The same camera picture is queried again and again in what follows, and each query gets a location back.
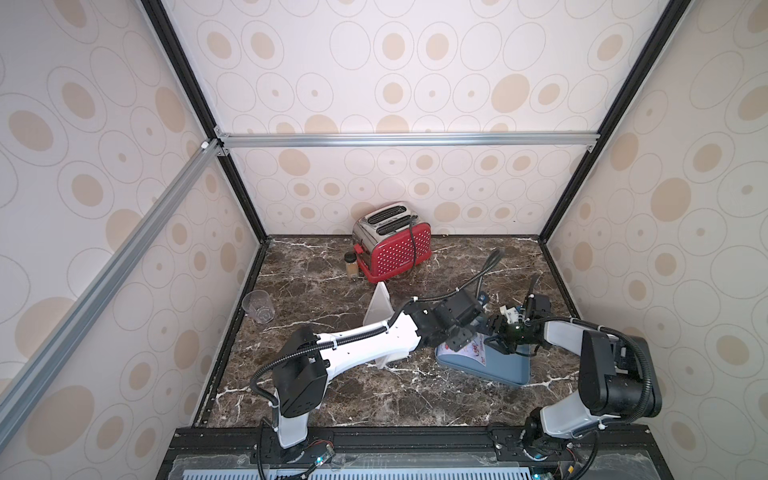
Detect new printed menu sheet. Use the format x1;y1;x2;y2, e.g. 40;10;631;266
445;334;487;366

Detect clear acrylic menu holder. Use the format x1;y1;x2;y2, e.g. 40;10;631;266
363;282;409;369

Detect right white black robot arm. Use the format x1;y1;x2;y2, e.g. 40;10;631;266
483;293;663;460

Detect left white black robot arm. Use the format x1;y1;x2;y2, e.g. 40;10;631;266
250;288;488;450

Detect blue-grey plastic tray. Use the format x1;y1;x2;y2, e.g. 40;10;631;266
435;343;531;388

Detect red and chrome toaster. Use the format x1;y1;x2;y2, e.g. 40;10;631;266
352;202;432;283

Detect small brown spice jar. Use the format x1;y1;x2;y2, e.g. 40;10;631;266
344;251;359;279

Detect clear drinking glass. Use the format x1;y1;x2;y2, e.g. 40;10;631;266
241;290;276;325

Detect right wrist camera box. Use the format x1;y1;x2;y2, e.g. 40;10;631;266
499;306;520;325

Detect horizontal aluminium frame bar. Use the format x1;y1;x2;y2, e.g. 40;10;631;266
203;131;600;153

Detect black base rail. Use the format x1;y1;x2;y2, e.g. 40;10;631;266
157;424;672;479

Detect slanted aluminium frame bar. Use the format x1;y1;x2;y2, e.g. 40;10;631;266
1;139;221;448

